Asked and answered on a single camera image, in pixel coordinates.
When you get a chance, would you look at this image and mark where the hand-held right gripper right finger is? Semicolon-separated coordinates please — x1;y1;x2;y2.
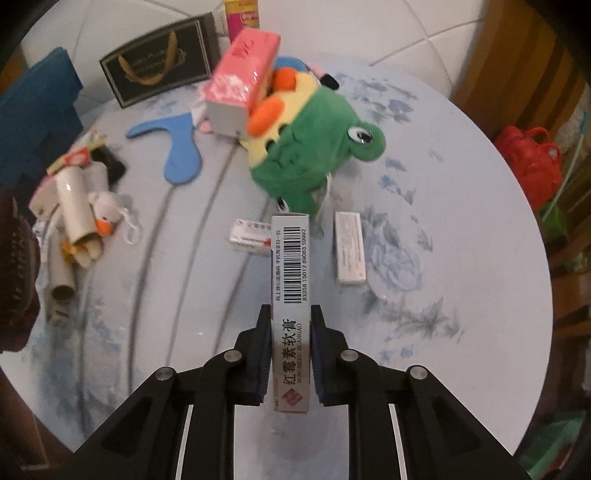
310;305;532;480

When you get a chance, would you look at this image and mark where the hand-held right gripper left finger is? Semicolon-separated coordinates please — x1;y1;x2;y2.
58;304;273;480

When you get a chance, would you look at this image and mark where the grey ointment box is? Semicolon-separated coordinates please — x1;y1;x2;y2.
269;213;311;413

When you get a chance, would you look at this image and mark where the blue fabric storage box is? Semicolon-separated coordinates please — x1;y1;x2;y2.
0;47;84;191

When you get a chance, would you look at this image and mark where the long white box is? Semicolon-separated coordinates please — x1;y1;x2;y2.
333;211;368;286

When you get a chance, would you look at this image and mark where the white and red medicine box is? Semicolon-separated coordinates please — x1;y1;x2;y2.
228;218;273;256

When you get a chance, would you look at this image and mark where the floral printed bedsheet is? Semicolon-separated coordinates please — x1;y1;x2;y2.
0;55;555;480

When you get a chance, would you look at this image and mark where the small white duck plush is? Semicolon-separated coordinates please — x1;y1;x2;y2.
88;191;142;246

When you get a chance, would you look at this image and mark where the blue curved foam piece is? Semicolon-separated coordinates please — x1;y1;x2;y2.
126;113;204;186

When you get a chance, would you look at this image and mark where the green frog hooded duck plush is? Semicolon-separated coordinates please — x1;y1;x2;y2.
241;67;387;228

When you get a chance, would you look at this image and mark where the small black pouch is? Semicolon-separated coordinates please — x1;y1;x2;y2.
92;145;127;190

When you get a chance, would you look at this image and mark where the dark brown cloth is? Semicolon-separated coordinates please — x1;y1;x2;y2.
0;187;43;354

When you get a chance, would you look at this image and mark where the printed snack packet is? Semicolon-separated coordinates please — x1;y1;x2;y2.
46;131;108;177

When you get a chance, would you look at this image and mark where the pig plush in blue clothes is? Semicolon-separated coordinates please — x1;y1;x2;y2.
277;55;341;91

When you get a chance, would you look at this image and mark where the red plastic bag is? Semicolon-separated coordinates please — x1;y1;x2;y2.
495;124;565;214

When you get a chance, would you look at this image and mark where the pink tissue pack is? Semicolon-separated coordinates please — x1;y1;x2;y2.
204;28;283;138

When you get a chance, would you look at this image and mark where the black gift bag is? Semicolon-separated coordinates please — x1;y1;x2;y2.
99;16;221;109

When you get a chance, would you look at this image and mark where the white padded headboard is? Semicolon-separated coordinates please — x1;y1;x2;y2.
25;0;488;97

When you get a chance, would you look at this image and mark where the pink and yellow tube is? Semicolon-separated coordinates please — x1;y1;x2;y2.
224;0;260;43

